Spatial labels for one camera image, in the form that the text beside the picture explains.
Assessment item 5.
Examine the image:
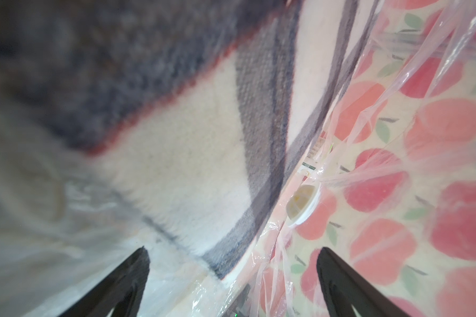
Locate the clear plastic vacuum bag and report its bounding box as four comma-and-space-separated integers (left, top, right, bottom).
172, 1, 476, 316

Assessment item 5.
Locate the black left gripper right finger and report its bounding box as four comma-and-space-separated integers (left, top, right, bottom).
316, 247, 409, 317

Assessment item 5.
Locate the cream grey plaid scarf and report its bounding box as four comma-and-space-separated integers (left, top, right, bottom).
0, 1, 383, 280

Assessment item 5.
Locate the white round bag valve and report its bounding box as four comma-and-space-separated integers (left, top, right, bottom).
286, 183, 321, 227

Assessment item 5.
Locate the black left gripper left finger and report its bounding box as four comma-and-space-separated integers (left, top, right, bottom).
60, 247, 150, 317

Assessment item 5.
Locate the green white small box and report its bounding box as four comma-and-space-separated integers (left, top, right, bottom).
302, 138, 333, 172

